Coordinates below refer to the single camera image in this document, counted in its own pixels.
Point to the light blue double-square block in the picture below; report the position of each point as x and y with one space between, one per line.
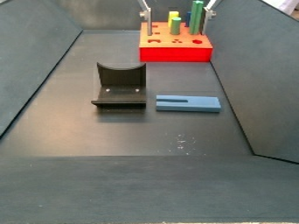
187 103

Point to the yellow cylinder peg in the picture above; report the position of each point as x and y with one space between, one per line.
172 17

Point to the green cylinder peg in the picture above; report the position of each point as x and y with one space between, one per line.
175 26

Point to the red shape-sorter board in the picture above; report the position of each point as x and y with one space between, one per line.
163 47

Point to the green star-shaped peg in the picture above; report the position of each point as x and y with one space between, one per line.
196 7

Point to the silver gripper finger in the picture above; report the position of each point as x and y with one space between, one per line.
145 13
209 13

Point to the dark blue rounded peg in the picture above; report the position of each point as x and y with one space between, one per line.
187 18

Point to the black curved holder stand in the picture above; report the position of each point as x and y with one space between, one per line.
121 86

